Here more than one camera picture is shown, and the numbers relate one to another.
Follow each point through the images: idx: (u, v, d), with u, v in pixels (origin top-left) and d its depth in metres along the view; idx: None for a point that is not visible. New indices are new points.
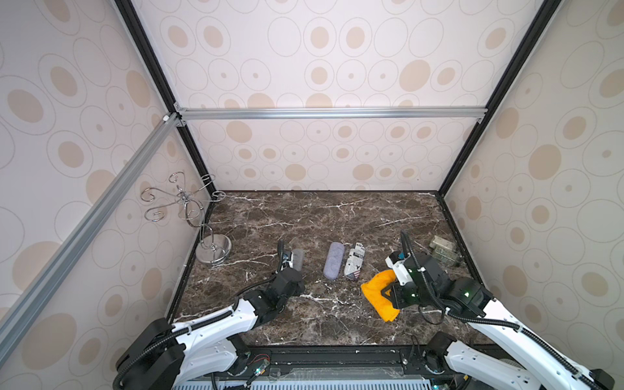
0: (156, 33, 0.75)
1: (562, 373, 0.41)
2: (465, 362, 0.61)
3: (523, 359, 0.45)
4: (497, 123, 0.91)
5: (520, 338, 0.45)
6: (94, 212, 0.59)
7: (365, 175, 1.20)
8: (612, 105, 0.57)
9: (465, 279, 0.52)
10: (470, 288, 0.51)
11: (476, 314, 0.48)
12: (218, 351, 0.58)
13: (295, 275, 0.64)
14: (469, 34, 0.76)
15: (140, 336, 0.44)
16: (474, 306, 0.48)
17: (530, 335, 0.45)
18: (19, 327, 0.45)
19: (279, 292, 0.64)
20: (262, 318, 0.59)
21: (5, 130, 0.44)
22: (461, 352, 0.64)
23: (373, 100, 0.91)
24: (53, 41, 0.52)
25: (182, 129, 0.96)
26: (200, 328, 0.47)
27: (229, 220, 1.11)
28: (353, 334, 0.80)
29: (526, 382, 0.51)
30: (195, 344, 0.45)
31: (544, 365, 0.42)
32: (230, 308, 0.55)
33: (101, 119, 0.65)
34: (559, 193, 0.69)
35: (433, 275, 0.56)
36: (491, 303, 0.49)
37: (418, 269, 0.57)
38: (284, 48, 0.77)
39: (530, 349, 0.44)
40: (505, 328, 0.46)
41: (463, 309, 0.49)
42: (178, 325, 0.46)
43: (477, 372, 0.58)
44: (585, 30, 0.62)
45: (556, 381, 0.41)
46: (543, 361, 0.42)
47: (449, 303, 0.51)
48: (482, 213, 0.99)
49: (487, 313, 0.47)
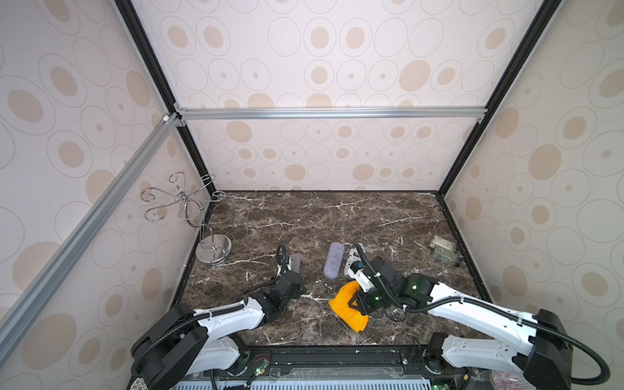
0: (156, 33, 0.75)
1: (509, 325, 0.45)
2: (458, 353, 0.62)
3: (481, 327, 0.49)
4: (497, 123, 0.91)
5: (466, 307, 0.50)
6: (94, 211, 0.59)
7: (365, 175, 1.20)
8: (612, 104, 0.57)
9: (415, 275, 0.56)
10: (418, 280, 0.58)
11: (426, 301, 0.54)
12: (223, 346, 0.59)
13: (295, 277, 0.67)
14: (469, 34, 0.76)
15: (161, 320, 0.45)
16: (424, 296, 0.55)
17: (474, 301, 0.51)
18: (20, 327, 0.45)
19: (280, 294, 0.67)
20: (266, 318, 0.62)
21: (5, 130, 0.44)
22: (452, 344, 0.66)
23: (373, 100, 0.91)
24: (54, 41, 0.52)
25: (182, 129, 0.96)
26: (218, 315, 0.50)
27: (229, 220, 1.11)
28: (353, 334, 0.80)
29: (506, 350, 0.52)
30: (214, 331, 0.46)
31: (493, 322, 0.46)
32: (242, 302, 0.58)
33: (101, 119, 0.65)
34: (559, 193, 0.69)
35: (389, 278, 0.62)
36: (436, 287, 0.56)
37: (374, 275, 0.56)
38: (284, 48, 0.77)
39: (476, 314, 0.49)
40: (452, 304, 0.52)
41: (418, 303, 0.55)
42: (198, 310, 0.48)
43: (470, 358, 0.58)
44: (585, 30, 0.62)
45: (508, 335, 0.45)
46: (491, 321, 0.47)
47: (406, 300, 0.57)
48: (482, 213, 0.99)
49: (434, 297, 0.54)
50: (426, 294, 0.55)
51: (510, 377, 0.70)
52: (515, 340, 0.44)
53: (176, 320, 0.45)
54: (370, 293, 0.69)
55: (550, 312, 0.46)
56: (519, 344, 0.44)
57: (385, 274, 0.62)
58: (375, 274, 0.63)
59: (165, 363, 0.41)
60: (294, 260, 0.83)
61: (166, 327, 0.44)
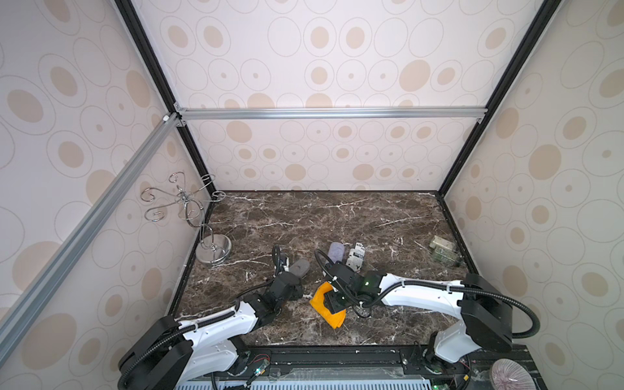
0: (156, 33, 0.75)
1: (442, 296, 0.50)
2: (444, 345, 0.65)
3: (423, 304, 0.53)
4: (497, 123, 0.91)
5: (409, 290, 0.55)
6: (94, 211, 0.59)
7: (365, 175, 1.20)
8: (611, 105, 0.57)
9: (370, 273, 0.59)
10: (371, 277, 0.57)
11: (378, 292, 0.59)
12: (219, 350, 0.59)
13: (291, 278, 0.66)
14: (468, 34, 0.76)
15: (146, 335, 0.44)
16: (374, 288, 0.60)
17: (413, 283, 0.55)
18: (19, 327, 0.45)
19: (278, 296, 0.65)
20: (262, 321, 0.61)
21: (5, 130, 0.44)
22: (439, 340, 0.69)
23: (373, 100, 0.91)
24: (54, 41, 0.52)
25: (182, 129, 0.96)
26: (205, 326, 0.49)
27: (229, 220, 1.11)
28: (353, 334, 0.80)
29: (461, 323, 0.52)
30: (200, 342, 0.45)
31: (431, 297, 0.51)
32: (232, 309, 0.56)
33: (102, 119, 0.65)
34: (559, 193, 0.69)
35: (346, 280, 0.67)
36: (385, 278, 0.61)
37: (331, 279, 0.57)
38: (283, 48, 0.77)
39: (417, 294, 0.53)
40: (396, 290, 0.56)
41: (373, 297, 0.60)
42: (184, 322, 0.47)
43: (452, 346, 0.60)
44: (584, 30, 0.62)
45: (443, 305, 0.49)
46: (429, 296, 0.51)
47: (361, 296, 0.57)
48: (482, 213, 0.99)
49: (383, 287, 0.59)
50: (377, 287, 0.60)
51: (510, 377, 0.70)
52: (450, 308, 0.49)
53: (161, 334, 0.43)
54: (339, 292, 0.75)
55: (476, 275, 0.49)
56: (452, 309, 0.48)
57: (341, 277, 0.67)
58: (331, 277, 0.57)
59: (150, 379, 0.41)
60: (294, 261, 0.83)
61: (152, 341, 0.43)
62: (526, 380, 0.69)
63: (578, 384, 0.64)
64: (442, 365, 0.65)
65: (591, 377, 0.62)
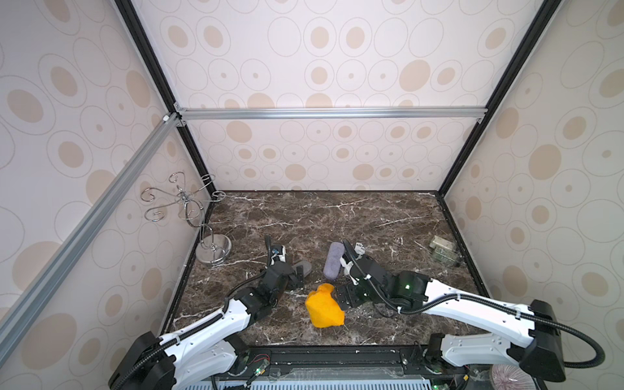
0: (156, 33, 0.75)
1: (507, 319, 0.44)
2: (457, 352, 0.62)
3: (478, 322, 0.47)
4: (497, 123, 0.91)
5: (462, 304, 0.48)
6: (94, 211, 0.59)
7: (366, 175, 1.20)
8: (612, 104, 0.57)
9: (408, 274, 0.58)
10: (411, 279, 0.55)
11: (422, 301, 0.51)
12: (216, 353, 0.58)
13: (283, 268, 0.62)
14: (468, 34, 0.76)
15: (128, 353, 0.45)
16: (419, 296, 0.51)
17: (470, 297, 0.49)
18: (19, 327, 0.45)
19: (271, 287, 0.62)
20: (257, 315, 0.59)
21: (5, 129, 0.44)
22: (451, 344, 0.65)
23: (374, 100, 0.91)
24: (54, 41, 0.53)
25: (182, 129, 0.96)
26: (189, 336, 0.46)
27: (229, 220, 1.11)
28: (353, 334, 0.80)
29: (501, 343, 0.53)
30: (185, 355, 0.44)
31: (492, 318, 0.45)
32: (220, 311, 0.53)
33: (102, 119, 0.65)
34: (559, 193, 0.69)
35: (379, 279, 0.57)
36: (431, 285, 0.52)
37: (364, 276, 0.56)
38: (283, 48, 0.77)
39: (474, 311, 0.47)
40: (449, 302, 0.49)
41: (412, 304, 0.52)
42: (166, 335, 0.45)
43: (467, 356, 0.59)
44: (585, 30, 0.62)
45: (505, 329, 0.44)
46: (490, 317, 0.45)
47: (400, 301, 0.54)
48: (482, 213, 0.99)
49: (430, 296, 0.51)
50: (421, 294, 0.51)
51: (510, 377, 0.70)
52: (513, 335, 0.44)
53: (141, 353, 0.42)
54: (360, 289, 0.67)
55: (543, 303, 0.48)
56: (517, 338, 0.43)
57: (374, 275, 0.57)
58: (364, 275, 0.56)
59: None
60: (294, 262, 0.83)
61: (134, 360, 0.42)
62: (526, 380, 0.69)
63: (578, 385, 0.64)
64: (442, 365, 0.65)
65: (591, 378, 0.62)
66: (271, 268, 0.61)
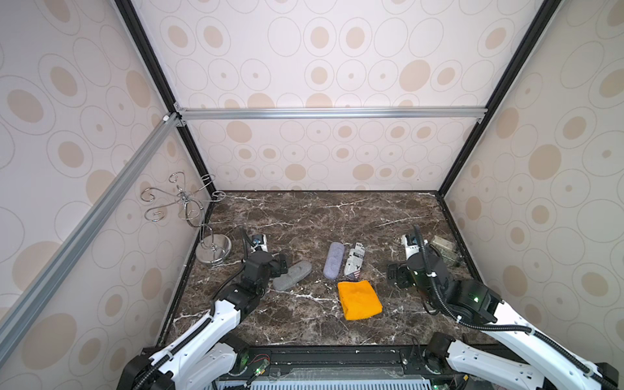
0: (156, 33, 0.75)
1: (574, 372, 0.41)
2: (470, 364, 0.60)
3: (538, 362, 0.43)
4: (498, 123, 0.91)
5: (532, 340, 0.44)
6: (94, 212, 0.59)
7: (365, 175, 1.20)
8: (611, 105, 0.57)
9: (473, 283, 0.51)
10: (478, 292, 0.49)
11: (488, 319, 0.45)
12: (214, 357, 0.58)
13: (262, 257, 0.62)
14: (469, 34, 0.76)
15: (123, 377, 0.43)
16: (487, 314, 0.46)
17: (543, 337, 0.44)
18: (19, 327, 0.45)
19: (256, 277, 0.61)
20: (247, 309, 0.58)
21: (5, 130, 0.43)
22: (461, 352, 0.64)
23: (374, 100, 0.91)
24: (54, 41, 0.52)
25: (182, 129, 0.96)
26: (182, 348, 0.45)
27: (229, 220, 1.11)
28: (353, 334, 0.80)
29: (529, 378, 0.52)
30: (182, 367, 0.43)
31: (558, 366, 0.42)
32: (208, 315, 0.53)
33: (101, 119, 0.65)
34: (559, 193, 0.69)
35: (441, 280, 0.51)
36: (500, 306, 0.47)
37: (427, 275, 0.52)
38: (284, 47, 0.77)
39: (542, 352, 0.43)
40: (517, 332, 0.44)
41: (474, 315, 0.47)
42: (156, 354, 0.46)
43: (481, 372, 0.58)
44: (585, 30, 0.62)
45: (569, 382, 0.41)
46: (556, 363, 0.42)
47: (461, 310, 0.48)
48: (482, 213, 0.99)
49: (497, 318, 0.45)
50: (488, 312, 0.46)
51: None
52: None
53: (132, 378, 0.40)
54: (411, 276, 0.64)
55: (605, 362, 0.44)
56: None
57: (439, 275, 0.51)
58: (429, 273, 0.51)
59: None
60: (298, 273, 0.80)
61: (128, 384, 0.40)
62: None
63: None
64: (439, 361, 0.66)
65: None
66: (250, 260, 0.60)
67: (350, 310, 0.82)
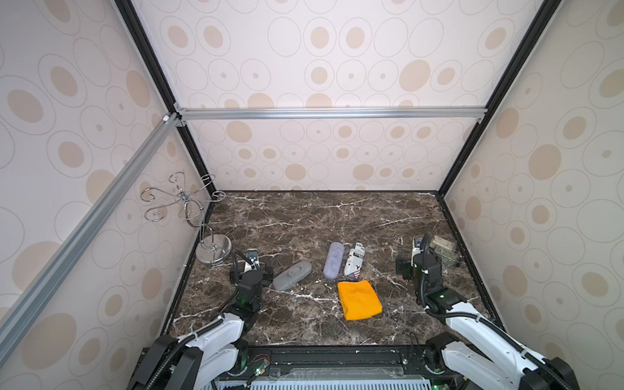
0: (156, 33, 0.75)
1: (512, 353, 0.47)
2: (458, 356, 0.62)
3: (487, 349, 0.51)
4: (498, 123, 0.91)
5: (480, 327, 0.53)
6: (93, 212, 0.59)
7: (365, 175, 1.20)
8: (612, 104, 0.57)
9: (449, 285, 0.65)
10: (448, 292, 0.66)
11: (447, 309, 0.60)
12: (219, 351, 0.59)
13: (253, 279, 0.66)
14: (468, 34, 0.76)
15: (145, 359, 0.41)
16: (447, 305, 0.61)
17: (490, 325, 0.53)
18: (19, 327, 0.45)
19: (250, 298, 0.66)
20: (246, 326, 0.64)
21: (5, 129, 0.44)
22: (457, 348, 0.65)
23: (374, 100, 0.91)
24: (54, 41, 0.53)
25: (182, 129, 0.96)
26: (204, 333, 0.50)
27: (229, 220, 1.11)
28: (353, 334, 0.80)
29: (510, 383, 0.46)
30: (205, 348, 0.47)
31: (499, 348, 0.48)
32: (219, 316, 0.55)
33: (101, 119, 0.65)
34: (559, 193, 0.69)
35: (432, 278, 0.66)
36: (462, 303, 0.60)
37: (422, 269, 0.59)
38: (284, 47, 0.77)
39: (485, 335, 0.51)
40: (467, 319, 0.56)
41: (439, 310, 0.61)
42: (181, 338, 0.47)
43: (465, 367, 0.59)
44: (585, 30, 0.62)
45: (504, 360, 0.47)
46: (496, 345, 0.49)
47: (431, 304, 0.64)
48: (482, 213, 0.99)
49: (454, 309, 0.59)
50: (449, 304, 0.61)
51: None
52: (513, 369, 0.45)
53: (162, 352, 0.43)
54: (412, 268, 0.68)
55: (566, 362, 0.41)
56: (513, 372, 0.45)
57: (431, 273, 0.65)
58: (424, 269, 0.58)
59: None
60: (300, 272, 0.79)
61: (153, 364, 0.43)
62: None
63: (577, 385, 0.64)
64: (435, 353, 0.67)
65: (591, 379, 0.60)
66: (242, 283, 0.65)
67: (350, 310, 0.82)
